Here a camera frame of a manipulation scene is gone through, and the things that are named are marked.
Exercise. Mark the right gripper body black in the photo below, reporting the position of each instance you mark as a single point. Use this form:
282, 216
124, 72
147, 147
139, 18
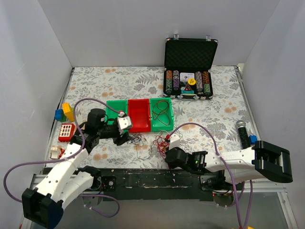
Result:
171, 157

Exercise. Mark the red white toy block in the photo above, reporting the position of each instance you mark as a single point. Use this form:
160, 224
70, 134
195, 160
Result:
66, 132

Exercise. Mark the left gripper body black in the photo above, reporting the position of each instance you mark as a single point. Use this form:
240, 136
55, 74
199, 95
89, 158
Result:
119, 134

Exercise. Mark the left green bin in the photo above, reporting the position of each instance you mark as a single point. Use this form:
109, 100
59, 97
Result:
119, 105

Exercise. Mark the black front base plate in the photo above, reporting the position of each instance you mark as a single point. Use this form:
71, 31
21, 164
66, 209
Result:
154, 184

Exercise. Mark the stacked toy bricks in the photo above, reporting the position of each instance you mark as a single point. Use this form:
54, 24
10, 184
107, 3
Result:
64, 114

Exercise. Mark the blue toy brick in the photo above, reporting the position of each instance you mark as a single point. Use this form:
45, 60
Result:
252, 139

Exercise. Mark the right green bin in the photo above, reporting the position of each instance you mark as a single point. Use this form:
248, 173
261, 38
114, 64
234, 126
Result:
161, 114

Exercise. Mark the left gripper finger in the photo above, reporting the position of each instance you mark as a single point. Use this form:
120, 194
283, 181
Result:
126, 136
120, 140

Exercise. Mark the small red white toy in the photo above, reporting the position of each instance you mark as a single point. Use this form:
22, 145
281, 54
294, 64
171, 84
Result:
56, 153

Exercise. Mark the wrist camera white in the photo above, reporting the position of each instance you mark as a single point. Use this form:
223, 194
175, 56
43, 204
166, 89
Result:
173, 141
124, 123

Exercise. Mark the black microphone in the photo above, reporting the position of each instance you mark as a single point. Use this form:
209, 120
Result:
242, 131

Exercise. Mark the green bin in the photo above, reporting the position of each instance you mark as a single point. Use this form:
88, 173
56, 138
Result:
161, 114
119, 105

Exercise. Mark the red bin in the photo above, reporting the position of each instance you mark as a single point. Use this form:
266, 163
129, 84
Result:
139, 113

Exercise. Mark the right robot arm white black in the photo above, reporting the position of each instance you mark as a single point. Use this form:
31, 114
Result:
263, 160

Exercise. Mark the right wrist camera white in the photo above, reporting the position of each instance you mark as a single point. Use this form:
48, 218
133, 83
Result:
173, 141

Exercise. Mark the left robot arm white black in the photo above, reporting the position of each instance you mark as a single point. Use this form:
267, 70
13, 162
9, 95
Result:
45, 204

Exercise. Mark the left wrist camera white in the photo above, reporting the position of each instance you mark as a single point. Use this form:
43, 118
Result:
124, 123

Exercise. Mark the floral table mat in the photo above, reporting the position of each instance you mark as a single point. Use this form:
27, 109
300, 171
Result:
202, 124

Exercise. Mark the black poker chip case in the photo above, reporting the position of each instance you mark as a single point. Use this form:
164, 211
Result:
187, 67

